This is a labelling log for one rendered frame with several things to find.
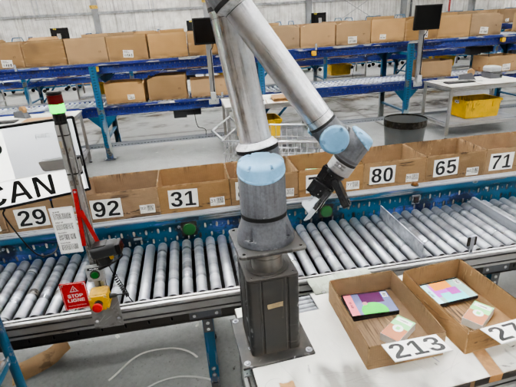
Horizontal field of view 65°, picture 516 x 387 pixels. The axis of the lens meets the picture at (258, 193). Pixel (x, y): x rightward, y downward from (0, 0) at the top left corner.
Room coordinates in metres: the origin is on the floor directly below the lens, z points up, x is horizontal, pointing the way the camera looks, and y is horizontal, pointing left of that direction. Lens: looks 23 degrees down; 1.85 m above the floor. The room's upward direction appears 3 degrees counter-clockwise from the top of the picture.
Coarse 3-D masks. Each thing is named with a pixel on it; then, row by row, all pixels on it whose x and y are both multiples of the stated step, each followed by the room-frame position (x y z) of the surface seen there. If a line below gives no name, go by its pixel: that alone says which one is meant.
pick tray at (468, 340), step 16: (416, 272) 1.43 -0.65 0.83; (432, 272) 1.45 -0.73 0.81; (448, 272) 1.47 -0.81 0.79; (464, 272) 1.45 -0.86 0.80; (416, 288) 1.32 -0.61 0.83; (480, 288) 1.36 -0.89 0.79; (496, 288) 1.29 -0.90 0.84; (432, 304) 1.23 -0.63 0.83; (464, 304) 1.30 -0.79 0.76; (496, 304) 1.27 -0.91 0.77; (512, 304) 1.21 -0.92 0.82; (448, 320) 1.14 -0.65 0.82; (496, 320) 1.20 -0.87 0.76; (448, 336) 1.13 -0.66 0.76; (464, 336) 1.07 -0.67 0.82; (480, 336) 1.06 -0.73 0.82; (464, 352) 1.05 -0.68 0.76
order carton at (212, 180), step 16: (160, 176) 2.31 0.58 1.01; (176, 176) 2.33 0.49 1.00; (192, 176) 2.34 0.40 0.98; (208, 176) 2.36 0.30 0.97; (224, 176) 2.37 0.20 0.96; (160, 192) 2.03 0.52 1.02; (208, 192) 2.07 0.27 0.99; (224, 192) 2.09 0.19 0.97; (160, 208) 2.03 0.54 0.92; (176, 208) 2.04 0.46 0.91; (192, 208) 2.06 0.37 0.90; (208, 208) 2.07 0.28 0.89
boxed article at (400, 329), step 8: (392, 320) 1.19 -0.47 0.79; (400, 320) 1.19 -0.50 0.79; (408, 320) 1.19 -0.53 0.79; (392, 328) 1.15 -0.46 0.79; (400, 328) 1.15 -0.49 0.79; (408, 328) 1.15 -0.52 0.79; (384, 336) 1.12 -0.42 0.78; (392, 336) 1.11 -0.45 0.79; (400, 336) 1.11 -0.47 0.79; (408, 336) 1.14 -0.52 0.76
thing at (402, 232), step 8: (384, 208) 2.10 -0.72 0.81; (384, 216) 2.08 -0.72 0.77; (392, 216) 2.00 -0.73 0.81; (392, 224) 1.98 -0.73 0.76; (400, 224) 1.90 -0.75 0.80; (400, 232) 1.90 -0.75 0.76; (408, 232) 1.82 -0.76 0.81; (408, 240) 1.81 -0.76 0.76; (416, 240) 1.74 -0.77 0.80; (416, 248) 1.73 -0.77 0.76
